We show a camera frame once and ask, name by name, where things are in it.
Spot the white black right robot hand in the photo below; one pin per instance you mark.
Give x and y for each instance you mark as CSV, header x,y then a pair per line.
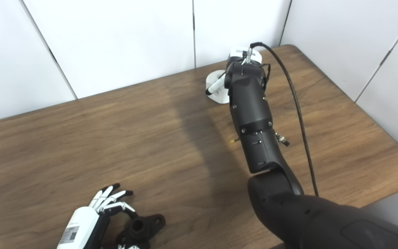
x,y
240,55

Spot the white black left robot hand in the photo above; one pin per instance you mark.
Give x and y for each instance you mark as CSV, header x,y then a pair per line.
x,y
81,224

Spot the round white plastic piece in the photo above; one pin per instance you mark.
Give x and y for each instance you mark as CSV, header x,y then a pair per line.
x,y
219,97

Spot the black flanged holder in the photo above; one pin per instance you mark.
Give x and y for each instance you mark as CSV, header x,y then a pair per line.
x,y
145,226

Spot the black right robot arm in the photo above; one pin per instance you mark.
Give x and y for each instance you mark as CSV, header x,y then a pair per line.
x,y
250,110

